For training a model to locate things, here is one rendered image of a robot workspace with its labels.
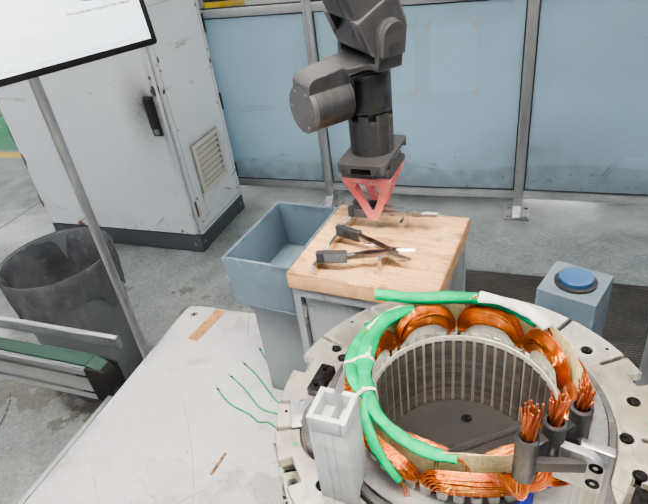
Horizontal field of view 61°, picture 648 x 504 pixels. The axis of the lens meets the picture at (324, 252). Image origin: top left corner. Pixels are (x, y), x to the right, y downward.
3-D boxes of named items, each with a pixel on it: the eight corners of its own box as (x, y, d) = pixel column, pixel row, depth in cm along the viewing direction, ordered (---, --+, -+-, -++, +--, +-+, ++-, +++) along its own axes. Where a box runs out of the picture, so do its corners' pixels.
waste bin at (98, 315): (39, 400, 208) (-30, 283, 178) (102, 335, 237) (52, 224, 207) (118, 419, 195) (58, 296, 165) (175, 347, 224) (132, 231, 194)
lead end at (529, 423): (515, 443, 28) (519, 408, 27) (518, 427, 29) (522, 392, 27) (538, 449, 28) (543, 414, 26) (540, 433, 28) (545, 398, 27)
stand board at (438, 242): (288, 287, 73) (285, 272, 71) (342, 217, 87) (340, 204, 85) (436, 314, 65) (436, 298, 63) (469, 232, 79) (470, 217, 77)
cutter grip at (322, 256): (316, 263, 70) (314, 253, 69) (317, 260, 71) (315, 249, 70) (347, 263, 69) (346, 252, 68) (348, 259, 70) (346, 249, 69)
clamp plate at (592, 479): (598, 496, 29) (607, 463, 28) (550, 477, 31) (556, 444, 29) (600, 488, 30) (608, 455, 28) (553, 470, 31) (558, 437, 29)
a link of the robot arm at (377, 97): (399, 58, 65) (370, 51, 69) (353, 72, 62) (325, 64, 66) (402, 114, 69) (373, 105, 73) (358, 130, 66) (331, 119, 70)
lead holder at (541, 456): (509, 482, 30) (514, 442, 28) (520, 424, 33) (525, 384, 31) (585, 504, 28) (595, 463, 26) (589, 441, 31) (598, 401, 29)
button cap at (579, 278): (587, 294, 65) (588, 287, 65) (553, 284, 68) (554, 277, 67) (598, 277, 68) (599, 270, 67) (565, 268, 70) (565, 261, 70)
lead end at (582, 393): (572, 411, 29) (577, 387, 28) (573, 397, 30) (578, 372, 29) (591, 416, 29) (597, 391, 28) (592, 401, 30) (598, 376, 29)
